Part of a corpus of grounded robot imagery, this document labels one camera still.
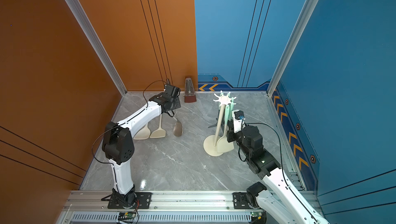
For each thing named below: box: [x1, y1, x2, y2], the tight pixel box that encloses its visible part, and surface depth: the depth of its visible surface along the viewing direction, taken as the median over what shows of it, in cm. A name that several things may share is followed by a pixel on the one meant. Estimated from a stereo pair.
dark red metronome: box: [184, 77, 197, 103], surface depth 111 cm
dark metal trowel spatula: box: [173, 109, 184, 137], surface depth 96 cm
